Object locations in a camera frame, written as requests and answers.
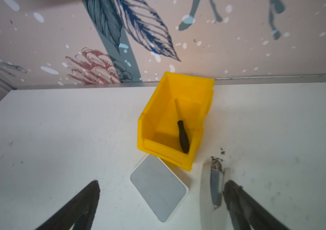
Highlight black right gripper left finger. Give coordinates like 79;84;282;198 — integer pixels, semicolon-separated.
38;180;100;230

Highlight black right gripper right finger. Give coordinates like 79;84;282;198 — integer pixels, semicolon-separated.
223;180;288;230

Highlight black handled screwdriver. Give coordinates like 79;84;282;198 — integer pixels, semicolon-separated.
175;99;190;154

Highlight grey white flat box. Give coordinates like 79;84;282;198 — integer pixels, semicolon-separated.
130;154;189;223

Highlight yellow plastic bin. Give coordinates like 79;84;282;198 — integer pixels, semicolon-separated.
137;72;215;172

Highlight silver stapler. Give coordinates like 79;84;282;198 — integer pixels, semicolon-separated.
199;156;230;230

